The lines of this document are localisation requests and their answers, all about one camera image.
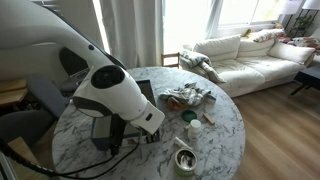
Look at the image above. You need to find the green tin can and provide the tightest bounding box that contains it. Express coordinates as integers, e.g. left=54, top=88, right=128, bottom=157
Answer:
left=174, top=148, right=197, bottom=176

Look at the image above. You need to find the crumpled grey cloth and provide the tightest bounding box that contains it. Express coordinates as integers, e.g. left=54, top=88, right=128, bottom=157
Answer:
left=159, top=82, right=216, bottom=106

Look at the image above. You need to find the white plastic bottle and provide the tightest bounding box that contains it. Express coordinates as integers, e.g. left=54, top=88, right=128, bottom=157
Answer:
left=186, top=119, right=202, bottom=141

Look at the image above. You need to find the small wooden block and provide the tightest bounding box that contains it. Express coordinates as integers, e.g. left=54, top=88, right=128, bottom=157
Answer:
left=203, top=113, right=215, bottom=125

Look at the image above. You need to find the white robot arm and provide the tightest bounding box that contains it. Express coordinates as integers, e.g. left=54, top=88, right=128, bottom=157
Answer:
left=0, top=0, right=165, bottom=134

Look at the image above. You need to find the wooden chair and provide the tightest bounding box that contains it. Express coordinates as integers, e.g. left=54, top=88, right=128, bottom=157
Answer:
left=161, top=53, right=179, bottom=68

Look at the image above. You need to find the white tube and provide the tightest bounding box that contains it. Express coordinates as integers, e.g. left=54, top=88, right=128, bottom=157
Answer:
left=174, top=137, right=192, bottom=150

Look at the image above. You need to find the floral cushion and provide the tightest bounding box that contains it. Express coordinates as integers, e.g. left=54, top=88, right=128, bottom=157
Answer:
left=249, top=29, right=285, bottom=43

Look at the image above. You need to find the white sofa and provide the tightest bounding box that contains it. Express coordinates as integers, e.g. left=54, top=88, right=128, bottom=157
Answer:
left=181, top=34, right=315, bottom=97

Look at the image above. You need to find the dark coffee table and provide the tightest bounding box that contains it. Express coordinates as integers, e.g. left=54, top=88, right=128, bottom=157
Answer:
left=292, top=65, right=320, bottom=95

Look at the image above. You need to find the dark grey office chair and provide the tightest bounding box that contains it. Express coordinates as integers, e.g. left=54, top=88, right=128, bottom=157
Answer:
left=0, top=74, right=70, bottom=145

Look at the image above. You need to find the white curtain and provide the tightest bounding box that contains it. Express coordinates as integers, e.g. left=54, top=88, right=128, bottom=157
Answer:
left=100, top=0, right=163, bottom=69

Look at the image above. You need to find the orange object under cloth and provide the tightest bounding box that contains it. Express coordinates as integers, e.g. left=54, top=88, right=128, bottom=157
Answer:
left=167, top=97, right=184, bottom=110

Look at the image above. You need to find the grey striped blanket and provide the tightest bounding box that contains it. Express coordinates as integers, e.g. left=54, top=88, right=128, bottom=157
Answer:
left=179, top=50, right=225, bottom=83

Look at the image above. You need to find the dark green round lid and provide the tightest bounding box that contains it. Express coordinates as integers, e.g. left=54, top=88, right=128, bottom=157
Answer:
left=181, top=110, right=197, bottom=122

